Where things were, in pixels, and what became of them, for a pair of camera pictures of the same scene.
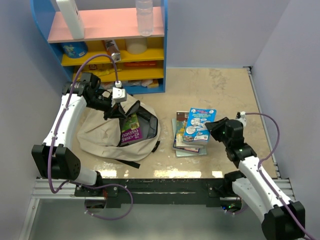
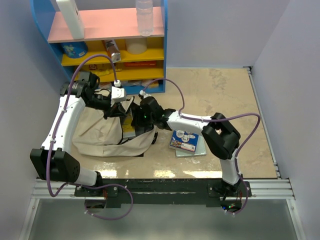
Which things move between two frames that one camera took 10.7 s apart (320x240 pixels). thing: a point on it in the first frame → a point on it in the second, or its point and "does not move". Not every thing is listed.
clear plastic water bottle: (145, 14) does not move
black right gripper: (214, 127) → (137, 122)
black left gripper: (116, 111) does not move
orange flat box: (140, 64) does not move
